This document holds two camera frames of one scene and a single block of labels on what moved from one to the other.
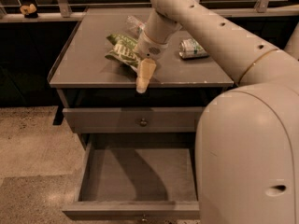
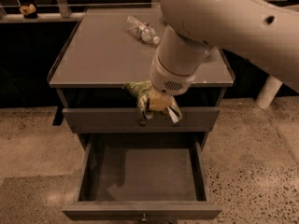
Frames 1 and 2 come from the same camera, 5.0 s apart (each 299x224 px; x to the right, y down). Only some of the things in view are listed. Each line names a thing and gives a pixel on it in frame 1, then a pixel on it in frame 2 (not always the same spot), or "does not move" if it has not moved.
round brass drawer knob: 143,122 does not move
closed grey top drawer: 166,119 does not move
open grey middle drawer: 135,176 does not move
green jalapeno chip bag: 123,49 to 141,90
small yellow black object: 29,11 does not move
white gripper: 149,49 to 166,78
